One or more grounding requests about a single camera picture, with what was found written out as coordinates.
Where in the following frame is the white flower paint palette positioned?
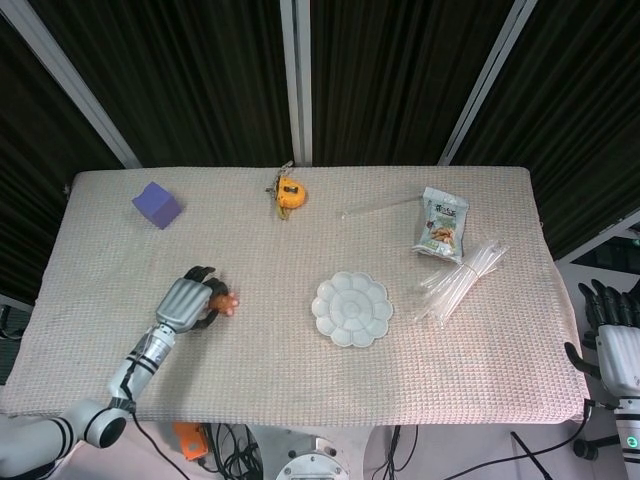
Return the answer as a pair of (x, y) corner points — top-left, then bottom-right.
(311, 271), (394, 349)

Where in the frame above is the white frame post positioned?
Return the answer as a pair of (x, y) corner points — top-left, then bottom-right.
(278, 0), (314, 166)
(0, 0), (141, 169)
(437, 0), (537, 166)

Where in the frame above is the purple foam block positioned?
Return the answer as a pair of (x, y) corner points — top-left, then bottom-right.
(131, 181), (183, 231)

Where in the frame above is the black cable bundle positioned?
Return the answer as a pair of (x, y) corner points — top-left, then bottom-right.
(197, 422), (266, 474)

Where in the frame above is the orange black device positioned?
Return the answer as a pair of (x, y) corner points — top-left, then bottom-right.
(172, 422), (208, 461)

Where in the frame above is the beige waffle tablecloth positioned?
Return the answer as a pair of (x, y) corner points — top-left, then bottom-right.
(0, 165), (590, 427)

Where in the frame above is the snack packet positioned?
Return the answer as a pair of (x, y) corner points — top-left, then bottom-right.
(412, 186), (470, 259)

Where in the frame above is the single clear straw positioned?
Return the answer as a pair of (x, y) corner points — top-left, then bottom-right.
(342, 195), (426, 221)

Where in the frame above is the bundle of clear straws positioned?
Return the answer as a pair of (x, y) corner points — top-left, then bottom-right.
(415, 238), (511, 329)

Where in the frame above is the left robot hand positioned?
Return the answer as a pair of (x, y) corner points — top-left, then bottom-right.
(154, 265), (232, 334)

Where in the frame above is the orange pink toy turtle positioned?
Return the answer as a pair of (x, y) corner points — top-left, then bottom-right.
(209, 293), (240, 317)

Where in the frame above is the orange tape measure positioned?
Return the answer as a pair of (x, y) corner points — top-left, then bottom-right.
(265, 160), (307, 221)

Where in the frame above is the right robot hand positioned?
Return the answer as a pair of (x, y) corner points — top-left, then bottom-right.
(563, 279), (640, 407)

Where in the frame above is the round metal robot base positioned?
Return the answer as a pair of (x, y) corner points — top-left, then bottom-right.
(275, 433), (352, 480)

